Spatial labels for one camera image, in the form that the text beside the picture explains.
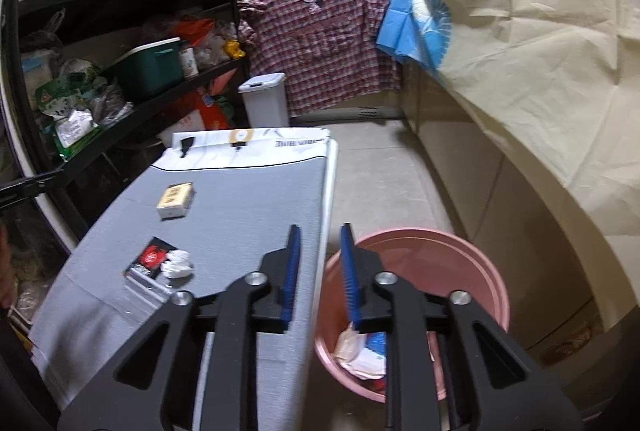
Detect green cooler box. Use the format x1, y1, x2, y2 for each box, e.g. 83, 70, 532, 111
107, 37, 185, 99

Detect green white food packets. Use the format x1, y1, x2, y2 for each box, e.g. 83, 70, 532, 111
35, 71, 101, 159

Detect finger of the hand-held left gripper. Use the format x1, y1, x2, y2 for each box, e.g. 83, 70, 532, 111
0, 167, 66, 206

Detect white labelled jar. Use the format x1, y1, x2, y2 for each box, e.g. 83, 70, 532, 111
179, 46, 200, 79

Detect blue patterned cloth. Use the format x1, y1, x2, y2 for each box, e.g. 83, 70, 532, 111
375, 0, 453, 72

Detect orange sack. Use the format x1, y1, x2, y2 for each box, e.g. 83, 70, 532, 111
185, 93, 236, 132

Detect cream cover cloth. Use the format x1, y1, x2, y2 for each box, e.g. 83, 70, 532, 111
390, 0, 640, 252

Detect small beige cardboard box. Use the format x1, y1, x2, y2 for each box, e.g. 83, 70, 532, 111
156, 181, 196, 221

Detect red plaid shirt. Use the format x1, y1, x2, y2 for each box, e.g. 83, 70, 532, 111
237, 0, 403, 116

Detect grey ironing board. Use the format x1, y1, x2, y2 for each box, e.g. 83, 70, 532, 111
27, 127, 340, 431

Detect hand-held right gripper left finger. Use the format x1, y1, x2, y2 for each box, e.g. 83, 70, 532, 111
57, 225, 302, 431

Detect red orange shelf bag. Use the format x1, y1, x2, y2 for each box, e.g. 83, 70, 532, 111
172, 18, 216, 46

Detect white lidded bin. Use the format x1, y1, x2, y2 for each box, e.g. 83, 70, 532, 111
237, 72, 291, 129

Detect crumpled white tissue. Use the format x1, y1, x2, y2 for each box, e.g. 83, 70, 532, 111
160, 250, 195, 280

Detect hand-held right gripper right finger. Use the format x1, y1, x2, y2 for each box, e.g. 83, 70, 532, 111
340, 223, 583, 431

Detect pink plastic bucket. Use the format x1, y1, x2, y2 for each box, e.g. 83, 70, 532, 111
314, 228, 511, 404

